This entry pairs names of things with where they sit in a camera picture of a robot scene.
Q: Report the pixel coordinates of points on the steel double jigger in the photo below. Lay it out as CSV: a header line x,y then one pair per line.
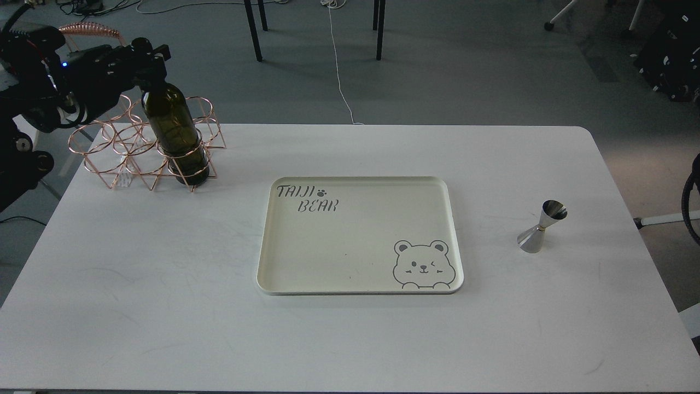
x,y
532,240

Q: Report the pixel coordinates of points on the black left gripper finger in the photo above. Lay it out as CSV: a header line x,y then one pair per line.
x,y
147,72
133,57

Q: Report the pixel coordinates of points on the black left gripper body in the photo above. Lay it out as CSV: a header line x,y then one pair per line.
x,y
98,76

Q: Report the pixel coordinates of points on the black table leg left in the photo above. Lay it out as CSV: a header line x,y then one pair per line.
x,y
253,26

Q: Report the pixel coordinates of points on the black table leg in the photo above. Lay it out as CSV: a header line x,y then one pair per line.
x,y
378,18
253,26

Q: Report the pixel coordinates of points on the black table leg right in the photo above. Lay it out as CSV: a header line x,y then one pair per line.
x,y
378,18

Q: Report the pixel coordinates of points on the cream bear serving tray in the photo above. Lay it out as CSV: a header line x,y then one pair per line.
x,y
359,235

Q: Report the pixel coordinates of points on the black equipment at top right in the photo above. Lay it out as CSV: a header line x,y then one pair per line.
x,y
669,59

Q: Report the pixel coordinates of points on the white chair base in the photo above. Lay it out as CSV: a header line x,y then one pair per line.
x,y
622,18

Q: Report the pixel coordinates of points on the copper wire bottle rack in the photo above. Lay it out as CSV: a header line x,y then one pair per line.
x,y
123,146

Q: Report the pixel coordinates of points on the dark green wine bottle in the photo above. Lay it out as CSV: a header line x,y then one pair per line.
x,y
170,119

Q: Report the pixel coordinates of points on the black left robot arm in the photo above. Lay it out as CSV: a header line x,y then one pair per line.
x,y
50,93

